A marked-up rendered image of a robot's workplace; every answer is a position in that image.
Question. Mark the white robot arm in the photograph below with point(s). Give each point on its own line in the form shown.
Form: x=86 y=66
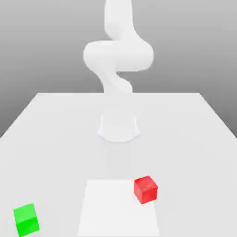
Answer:
x=118 y=55

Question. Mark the small red cube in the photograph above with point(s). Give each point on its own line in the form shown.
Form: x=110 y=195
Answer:
x=145 y=190

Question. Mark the small green cube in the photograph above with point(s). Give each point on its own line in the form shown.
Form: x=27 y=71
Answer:
x=26 y=220

